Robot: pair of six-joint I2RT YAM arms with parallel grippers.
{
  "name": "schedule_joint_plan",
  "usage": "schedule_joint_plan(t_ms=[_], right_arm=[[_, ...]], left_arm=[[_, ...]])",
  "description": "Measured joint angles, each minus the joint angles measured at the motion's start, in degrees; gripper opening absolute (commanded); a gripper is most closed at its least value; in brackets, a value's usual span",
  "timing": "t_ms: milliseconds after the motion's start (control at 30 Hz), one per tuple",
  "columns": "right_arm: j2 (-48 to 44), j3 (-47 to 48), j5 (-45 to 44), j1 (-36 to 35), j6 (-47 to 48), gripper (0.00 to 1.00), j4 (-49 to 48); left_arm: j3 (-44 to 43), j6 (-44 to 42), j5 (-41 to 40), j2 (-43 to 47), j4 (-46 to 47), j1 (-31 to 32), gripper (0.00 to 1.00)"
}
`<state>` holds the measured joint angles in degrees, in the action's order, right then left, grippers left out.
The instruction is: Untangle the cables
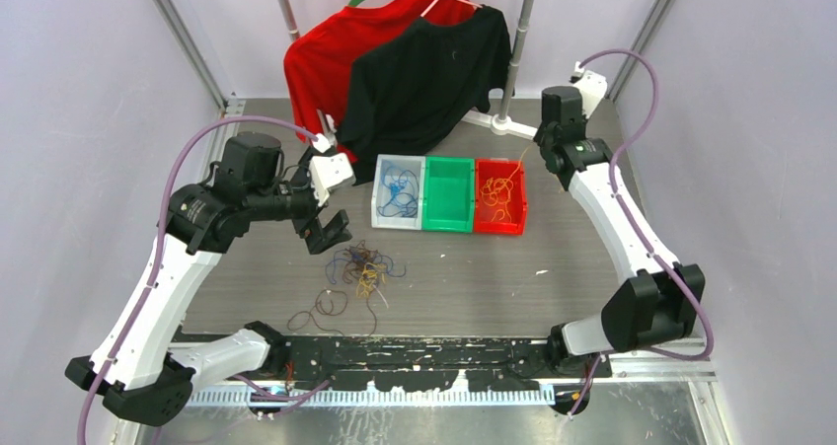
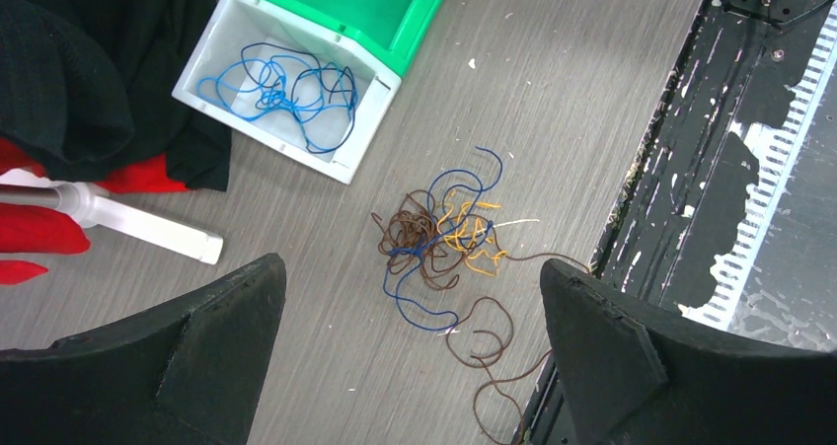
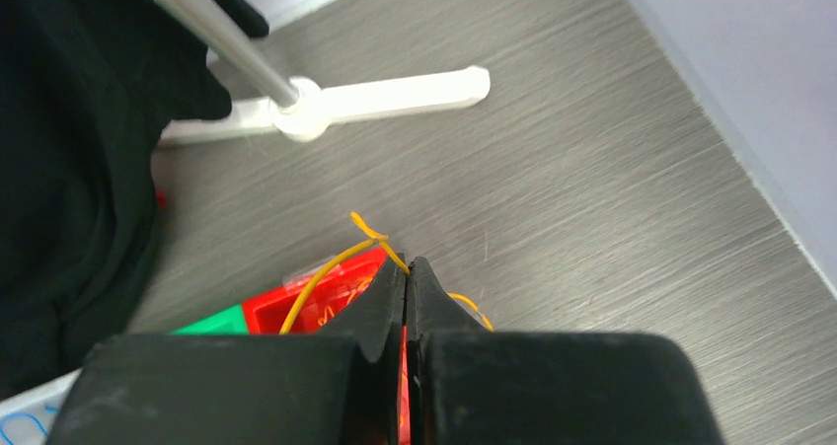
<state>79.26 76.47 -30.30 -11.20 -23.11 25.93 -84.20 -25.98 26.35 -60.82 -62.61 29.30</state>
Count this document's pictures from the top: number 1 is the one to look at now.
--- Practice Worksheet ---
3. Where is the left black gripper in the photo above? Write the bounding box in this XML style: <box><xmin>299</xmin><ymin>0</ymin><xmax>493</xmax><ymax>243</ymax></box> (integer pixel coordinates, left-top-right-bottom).
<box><xmin>247</xmin><ymin>147</ymin><xmax>353</xmax><ymax>253</ymax></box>

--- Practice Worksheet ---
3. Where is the yellow wire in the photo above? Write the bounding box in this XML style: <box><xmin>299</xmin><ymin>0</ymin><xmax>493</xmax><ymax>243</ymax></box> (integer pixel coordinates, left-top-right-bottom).
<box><xmin>352</xmin><ymin>261</ymin><xmax>388</xmax><ymax>301</ymax></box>
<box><xmin>478</xmin><ymin>146</ymin><xmax>534</xmax><ymax>225</ymax></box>

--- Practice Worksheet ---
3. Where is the blue wire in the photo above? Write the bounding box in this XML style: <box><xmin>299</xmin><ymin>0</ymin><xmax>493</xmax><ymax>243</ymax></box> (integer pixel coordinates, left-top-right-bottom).
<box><xmin>377</xmin><ymin>164</ymin><xmax>421</xmax><ymax>220</ymax></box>
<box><xmin>325</xmin><ymin>247</ymin><xmax>408</xmax><ymax>286</ymax></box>

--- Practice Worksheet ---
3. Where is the brown wire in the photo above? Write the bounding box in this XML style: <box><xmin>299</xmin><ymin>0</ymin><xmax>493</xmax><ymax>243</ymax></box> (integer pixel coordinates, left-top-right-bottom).
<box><xmin>286</xmin><ymin>242</ymin><xmax>384</xmax><ymax>338</ymax></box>

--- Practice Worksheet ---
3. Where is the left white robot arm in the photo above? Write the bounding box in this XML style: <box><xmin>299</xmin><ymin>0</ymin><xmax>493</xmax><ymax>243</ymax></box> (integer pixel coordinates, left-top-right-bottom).
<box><xmin>65</xmin><ymin>132</ymin><xmax>355</xmax><ymax>427</ymax></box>

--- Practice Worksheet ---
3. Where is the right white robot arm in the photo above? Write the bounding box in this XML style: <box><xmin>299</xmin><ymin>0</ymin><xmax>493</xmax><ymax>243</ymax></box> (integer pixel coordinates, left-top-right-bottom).
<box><xmin>533</xmin><ymin>86</ymin><xmax>706</xmax><ymax>377</ymax></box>

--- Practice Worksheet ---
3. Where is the white plastic bin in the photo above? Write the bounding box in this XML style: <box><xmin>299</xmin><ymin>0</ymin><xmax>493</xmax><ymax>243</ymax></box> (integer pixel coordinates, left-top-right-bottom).
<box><xmin>370</xmin><ymin>154</ymin><xmax>426</xmax><ymax>231</ymax></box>

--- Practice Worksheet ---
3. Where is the green plastic bin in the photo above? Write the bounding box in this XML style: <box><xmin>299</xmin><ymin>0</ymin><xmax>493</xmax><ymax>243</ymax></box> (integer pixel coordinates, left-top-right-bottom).
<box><xmin>422</xmin><ymin>156</ymin><xmax>476</xmax><ymax>233</ymax></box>

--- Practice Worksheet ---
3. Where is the black t-shirt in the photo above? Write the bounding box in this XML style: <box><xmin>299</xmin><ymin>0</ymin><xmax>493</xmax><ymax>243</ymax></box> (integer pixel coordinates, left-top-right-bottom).
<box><xmin>337</xmin><ymin>6</ymin><xmax>511</xmax><ymax>185</ymax></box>

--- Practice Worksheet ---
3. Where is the red t-shirt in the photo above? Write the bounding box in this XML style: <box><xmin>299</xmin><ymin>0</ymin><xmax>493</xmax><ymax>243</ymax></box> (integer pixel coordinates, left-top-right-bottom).
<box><xmin>283</xmin><ymin>0</ymin><xmax>480</xmax><ymax>166</ymax></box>

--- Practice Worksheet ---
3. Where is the red plastic bin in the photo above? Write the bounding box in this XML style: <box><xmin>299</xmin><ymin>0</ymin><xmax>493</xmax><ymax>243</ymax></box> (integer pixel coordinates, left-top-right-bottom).
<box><xmin>473</xmin><ymin>159</ymin><xmax>528</xmax><ymax>236</ymax></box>

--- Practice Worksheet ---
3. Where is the white clothes rack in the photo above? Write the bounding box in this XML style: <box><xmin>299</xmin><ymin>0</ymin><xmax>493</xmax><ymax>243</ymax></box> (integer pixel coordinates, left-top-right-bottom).
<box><xmin>282</xmin><ymin>0</ymin><xmax>524</xmax><ymax>164</ymax></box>

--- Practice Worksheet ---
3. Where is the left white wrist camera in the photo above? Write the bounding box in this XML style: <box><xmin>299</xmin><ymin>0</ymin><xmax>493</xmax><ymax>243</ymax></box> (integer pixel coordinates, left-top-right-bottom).
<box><xmin>308</xmin><ymin>153</ymin><xmax>355</xmax><ymax>207</ymax></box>

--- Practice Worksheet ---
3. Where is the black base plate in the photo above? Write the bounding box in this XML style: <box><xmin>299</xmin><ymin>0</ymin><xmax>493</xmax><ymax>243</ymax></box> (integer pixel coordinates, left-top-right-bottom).
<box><xmin>224</xmin><ymin>334</ymin><xmax>613</xmax><ymax>394</ymax></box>

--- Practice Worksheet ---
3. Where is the white slotted cable duct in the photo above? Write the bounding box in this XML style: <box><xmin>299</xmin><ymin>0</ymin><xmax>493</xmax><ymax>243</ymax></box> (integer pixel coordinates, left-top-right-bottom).
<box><xmin>187</xmin><ymin>385</ymin><xmax>556</xmax><ymax>408</ymax></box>

